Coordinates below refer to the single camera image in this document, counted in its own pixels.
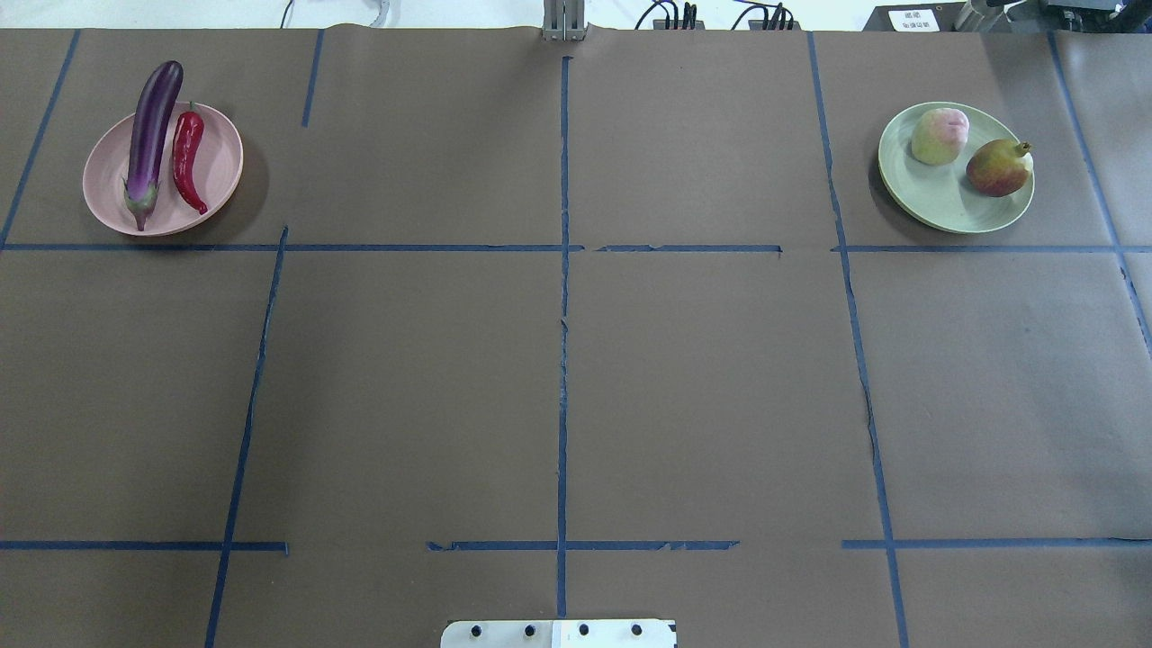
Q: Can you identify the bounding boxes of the green plate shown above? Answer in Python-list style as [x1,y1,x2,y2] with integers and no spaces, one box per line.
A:
[877,101,1034,234]

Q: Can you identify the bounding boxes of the aluminium frame post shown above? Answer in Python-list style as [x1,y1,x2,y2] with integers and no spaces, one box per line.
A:
[541,0,588,42]

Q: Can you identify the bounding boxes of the white label card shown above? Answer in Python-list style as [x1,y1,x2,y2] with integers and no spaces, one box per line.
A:
[887,7,940,33]

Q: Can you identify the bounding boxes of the brown paper table cover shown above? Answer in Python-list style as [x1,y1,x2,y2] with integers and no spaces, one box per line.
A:
[3,27,1149,647]

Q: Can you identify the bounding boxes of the white pedestal column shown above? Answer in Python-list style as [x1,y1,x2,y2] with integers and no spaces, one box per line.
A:
[440,618,679,647]

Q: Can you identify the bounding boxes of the pink green peach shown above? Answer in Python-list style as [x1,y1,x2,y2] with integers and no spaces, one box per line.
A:
[910,107,970,166]

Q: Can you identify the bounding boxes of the red yellow pomegranate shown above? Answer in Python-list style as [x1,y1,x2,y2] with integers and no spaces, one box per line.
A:
[967,140,1033,197]

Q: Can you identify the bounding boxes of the red chili pepper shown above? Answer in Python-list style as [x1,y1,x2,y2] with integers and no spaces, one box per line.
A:
[170,103,209,216]

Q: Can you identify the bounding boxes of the pink plate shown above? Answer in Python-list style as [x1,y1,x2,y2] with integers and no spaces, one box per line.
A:
[81,100,247,238]

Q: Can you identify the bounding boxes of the purple eggplant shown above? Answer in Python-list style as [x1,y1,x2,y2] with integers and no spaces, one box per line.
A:
[122,60,184,232]

